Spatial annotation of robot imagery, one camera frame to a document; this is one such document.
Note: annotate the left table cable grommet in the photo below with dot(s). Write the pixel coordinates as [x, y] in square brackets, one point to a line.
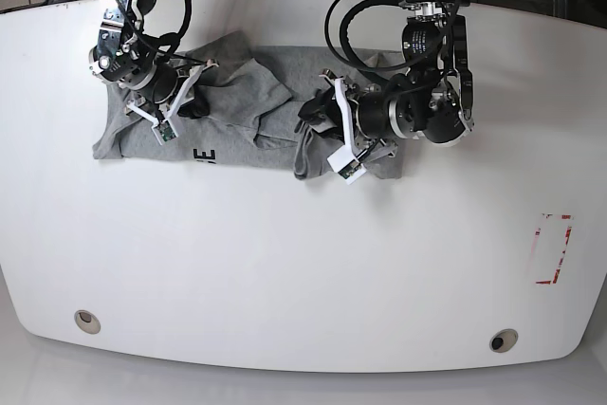
[87, 322]

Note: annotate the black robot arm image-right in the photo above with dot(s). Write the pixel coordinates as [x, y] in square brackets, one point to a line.
[429, 94]

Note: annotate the grey t-shirt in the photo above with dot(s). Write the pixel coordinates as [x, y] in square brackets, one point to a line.
[255, 95]

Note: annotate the table cable grommet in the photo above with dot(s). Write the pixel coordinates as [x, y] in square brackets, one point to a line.
[87, 322]
[503, 341]

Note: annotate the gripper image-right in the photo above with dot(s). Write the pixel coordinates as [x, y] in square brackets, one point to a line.
[326, 106]

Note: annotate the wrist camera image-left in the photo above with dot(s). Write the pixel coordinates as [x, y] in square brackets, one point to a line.
[164, 132]

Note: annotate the red tape rectangle marking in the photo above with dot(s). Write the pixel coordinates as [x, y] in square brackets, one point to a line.
[550, 242]

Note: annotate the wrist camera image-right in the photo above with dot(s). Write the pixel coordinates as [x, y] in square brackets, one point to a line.
[346, 169]

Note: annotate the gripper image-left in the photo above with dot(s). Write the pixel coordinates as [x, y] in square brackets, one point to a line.
[170, 93]

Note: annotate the right table cable grommet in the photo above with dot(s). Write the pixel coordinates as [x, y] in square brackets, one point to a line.
[503, 341]

